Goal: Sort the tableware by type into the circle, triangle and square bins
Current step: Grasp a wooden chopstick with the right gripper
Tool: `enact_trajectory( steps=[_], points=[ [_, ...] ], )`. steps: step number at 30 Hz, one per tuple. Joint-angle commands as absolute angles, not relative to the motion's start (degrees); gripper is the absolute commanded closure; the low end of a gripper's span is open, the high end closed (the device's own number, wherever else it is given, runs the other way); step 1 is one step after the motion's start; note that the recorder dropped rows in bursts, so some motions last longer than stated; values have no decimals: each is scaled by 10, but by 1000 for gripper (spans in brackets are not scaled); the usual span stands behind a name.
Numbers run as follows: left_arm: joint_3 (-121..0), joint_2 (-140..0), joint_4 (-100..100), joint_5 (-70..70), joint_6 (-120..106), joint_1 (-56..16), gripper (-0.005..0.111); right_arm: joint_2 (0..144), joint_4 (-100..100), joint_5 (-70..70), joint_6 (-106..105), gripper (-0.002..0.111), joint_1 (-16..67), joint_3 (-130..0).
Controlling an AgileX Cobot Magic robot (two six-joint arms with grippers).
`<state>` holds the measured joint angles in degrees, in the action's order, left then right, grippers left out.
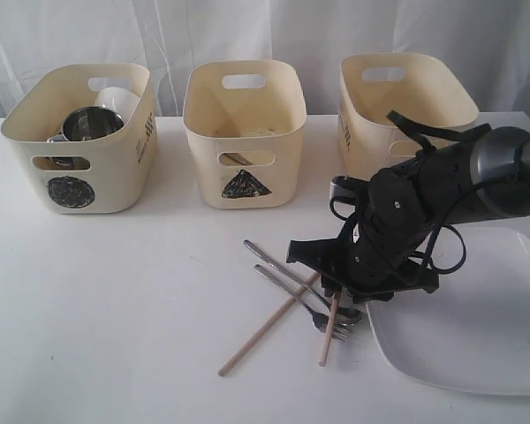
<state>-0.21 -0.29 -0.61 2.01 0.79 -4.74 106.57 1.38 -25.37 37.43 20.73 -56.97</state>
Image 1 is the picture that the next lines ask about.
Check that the steel mug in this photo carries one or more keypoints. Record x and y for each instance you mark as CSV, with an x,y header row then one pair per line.
x,y
88,123

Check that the white square plate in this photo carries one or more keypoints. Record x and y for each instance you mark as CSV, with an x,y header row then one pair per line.
x,y
472,334

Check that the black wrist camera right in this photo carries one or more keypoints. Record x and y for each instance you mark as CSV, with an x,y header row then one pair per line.
x,y
347,190

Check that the steel fork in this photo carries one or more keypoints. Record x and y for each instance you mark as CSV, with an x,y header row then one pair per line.
x,y
319,320

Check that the wooden chopstick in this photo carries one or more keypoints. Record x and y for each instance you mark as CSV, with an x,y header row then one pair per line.
x,y
329,331
256,337

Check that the cream bin with square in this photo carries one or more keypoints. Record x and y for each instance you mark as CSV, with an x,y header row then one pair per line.
x,y
419,87

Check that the white curtain backdrop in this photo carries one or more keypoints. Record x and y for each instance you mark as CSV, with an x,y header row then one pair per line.
x,y
485,43

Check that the stainless steel bowl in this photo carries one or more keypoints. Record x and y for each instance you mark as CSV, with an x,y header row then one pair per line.
x,y
61,163

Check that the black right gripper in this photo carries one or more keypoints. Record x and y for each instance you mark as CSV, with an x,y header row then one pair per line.
x,y
388,224

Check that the white round bowl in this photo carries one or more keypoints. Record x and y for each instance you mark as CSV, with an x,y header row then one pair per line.
x,y
122,101

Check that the cream bin with circle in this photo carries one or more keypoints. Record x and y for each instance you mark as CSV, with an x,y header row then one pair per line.
x,y
119,163

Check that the steel spoon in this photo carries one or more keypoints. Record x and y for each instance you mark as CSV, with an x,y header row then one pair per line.
x,y
345,316

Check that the steel table knife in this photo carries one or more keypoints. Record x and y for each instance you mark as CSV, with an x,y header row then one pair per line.
x,y
234,159

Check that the cream bin with triangle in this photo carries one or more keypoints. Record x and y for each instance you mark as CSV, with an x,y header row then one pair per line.
x,y
252,107

